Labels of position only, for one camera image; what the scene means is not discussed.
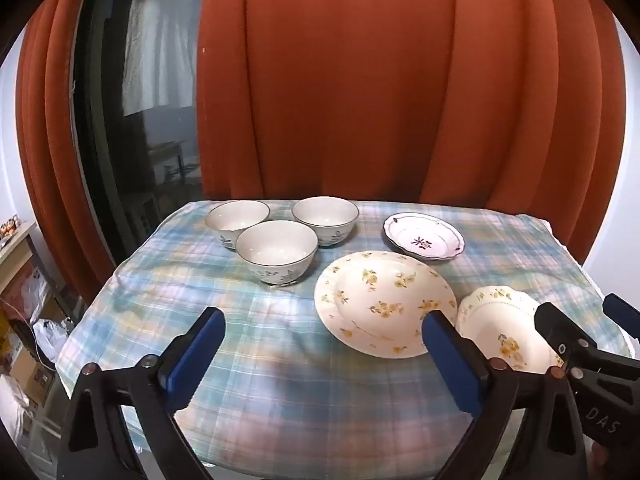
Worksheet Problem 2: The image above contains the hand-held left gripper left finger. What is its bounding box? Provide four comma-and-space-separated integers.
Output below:
57, 306, 227, 480

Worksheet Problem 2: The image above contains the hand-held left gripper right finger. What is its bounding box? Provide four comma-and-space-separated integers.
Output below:
421, 309, 588, 480

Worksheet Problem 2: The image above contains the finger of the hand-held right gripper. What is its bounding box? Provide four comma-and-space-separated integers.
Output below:
602, 294, 640, 341
534, 302, 593, 381

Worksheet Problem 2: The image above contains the small scalloped yellow flower plate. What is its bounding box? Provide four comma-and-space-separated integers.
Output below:
456, 285, 566, 375

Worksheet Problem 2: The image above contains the large yellow flower plate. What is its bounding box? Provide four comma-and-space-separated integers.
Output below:
314, 251, 458, 359

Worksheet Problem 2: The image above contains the white plate with red print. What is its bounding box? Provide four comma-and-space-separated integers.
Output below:
382, 212, 466, 262

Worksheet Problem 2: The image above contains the white bowl with blue leaves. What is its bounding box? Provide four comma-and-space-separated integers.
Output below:
291, 196, 359, 248
205, 200, 271, 252
235, 220, 319, 288

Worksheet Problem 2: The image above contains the plaid tablecloth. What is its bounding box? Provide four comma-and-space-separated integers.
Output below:
55, 200, 633, 466

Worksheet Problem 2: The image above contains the cardboard box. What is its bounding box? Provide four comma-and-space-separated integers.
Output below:
10, 345, 56, 401

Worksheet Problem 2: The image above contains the wooden shelf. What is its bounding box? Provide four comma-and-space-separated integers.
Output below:
0, 220, 86, 461

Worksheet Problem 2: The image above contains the dark glass window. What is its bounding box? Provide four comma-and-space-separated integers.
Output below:
70, 0, 211, 266

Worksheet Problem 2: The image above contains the orange curtain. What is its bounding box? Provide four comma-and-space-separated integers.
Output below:
195, 0, 628, 266
17, 0, 118, 306

